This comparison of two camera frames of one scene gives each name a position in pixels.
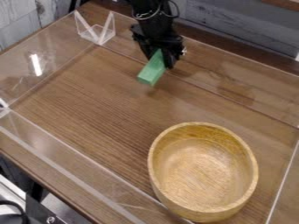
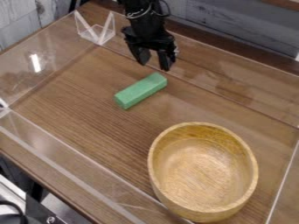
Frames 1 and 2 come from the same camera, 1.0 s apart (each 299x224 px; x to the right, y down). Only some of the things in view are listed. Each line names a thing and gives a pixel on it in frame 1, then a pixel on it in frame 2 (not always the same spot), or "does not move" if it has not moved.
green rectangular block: (154, 69) -> (151, 85)
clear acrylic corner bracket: (95, 33) does not move
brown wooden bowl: (202, 171) does not move
